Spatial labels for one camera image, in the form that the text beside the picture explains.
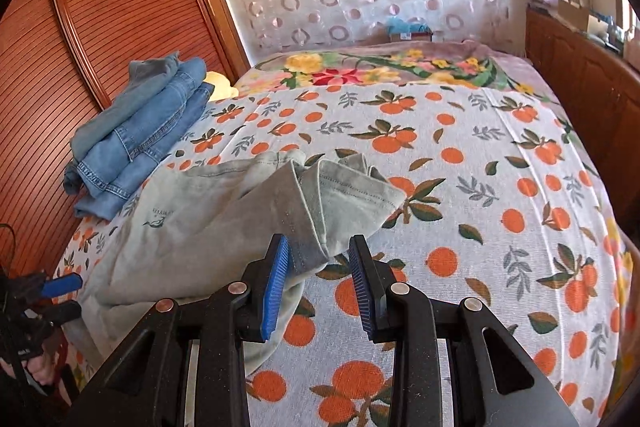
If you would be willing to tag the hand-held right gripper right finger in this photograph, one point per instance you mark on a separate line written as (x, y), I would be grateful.
(361, 287)

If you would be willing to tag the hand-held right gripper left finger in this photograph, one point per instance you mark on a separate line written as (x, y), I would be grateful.
(275, 287)

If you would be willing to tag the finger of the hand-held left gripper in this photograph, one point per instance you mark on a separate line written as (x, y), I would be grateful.
(62, 313)
(62, 285)

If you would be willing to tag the sage green pants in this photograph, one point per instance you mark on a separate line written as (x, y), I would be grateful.
(200, 217)

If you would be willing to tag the person's left hand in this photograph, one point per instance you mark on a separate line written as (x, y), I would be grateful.
(44, 366)

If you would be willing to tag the orange fruit print bedsheet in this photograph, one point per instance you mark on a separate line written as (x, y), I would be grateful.
(475, 187)

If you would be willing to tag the yellow plush item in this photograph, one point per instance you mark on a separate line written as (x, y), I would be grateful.
(220, 86)

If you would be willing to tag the light blue folded jeans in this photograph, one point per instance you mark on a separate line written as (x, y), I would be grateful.
(150, 77)

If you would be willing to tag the blue item on box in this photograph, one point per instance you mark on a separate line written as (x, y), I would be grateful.
(407, 31)

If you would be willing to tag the long wooden cabinet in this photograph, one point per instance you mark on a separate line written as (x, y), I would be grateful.
(585, 77)

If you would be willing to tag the cardboard box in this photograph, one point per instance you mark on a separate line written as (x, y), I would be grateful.
(574, 14)

